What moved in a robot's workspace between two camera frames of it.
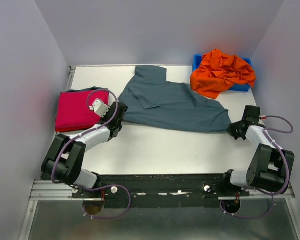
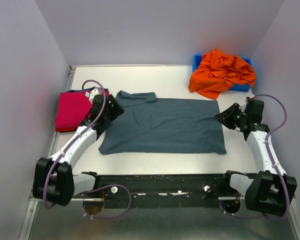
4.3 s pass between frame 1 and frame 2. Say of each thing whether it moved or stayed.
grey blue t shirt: moved
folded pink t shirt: stayed
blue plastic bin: stayed
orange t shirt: stayed
